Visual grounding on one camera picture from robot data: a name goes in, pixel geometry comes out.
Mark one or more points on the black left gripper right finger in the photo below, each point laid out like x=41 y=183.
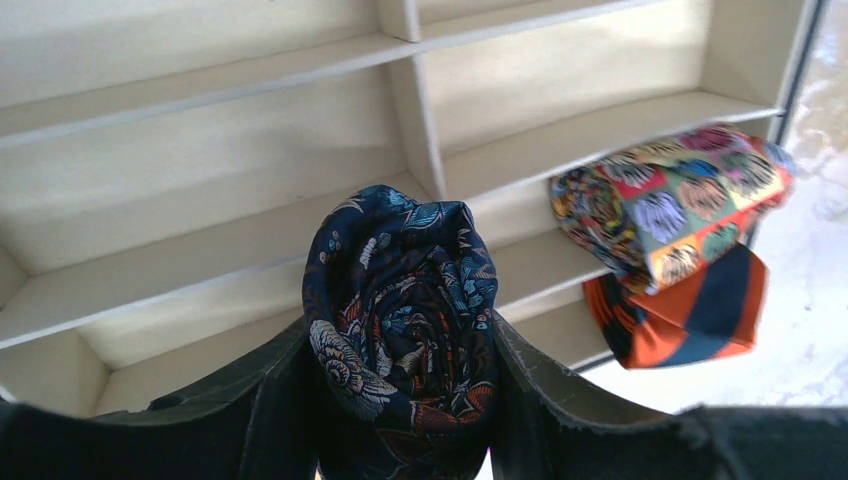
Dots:
x=554 y=424

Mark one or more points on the black tie storage box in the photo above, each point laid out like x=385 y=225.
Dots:
x=165 y=164

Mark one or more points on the navy floral tie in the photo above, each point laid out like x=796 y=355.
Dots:
x=398 y=297

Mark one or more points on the orange navy rolled tie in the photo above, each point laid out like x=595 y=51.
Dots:
x=710 y=315

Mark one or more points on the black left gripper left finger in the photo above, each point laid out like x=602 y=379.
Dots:
x=246 y=420

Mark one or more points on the multicolour patterned rolled tie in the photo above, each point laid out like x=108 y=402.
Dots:
x=658 y=212

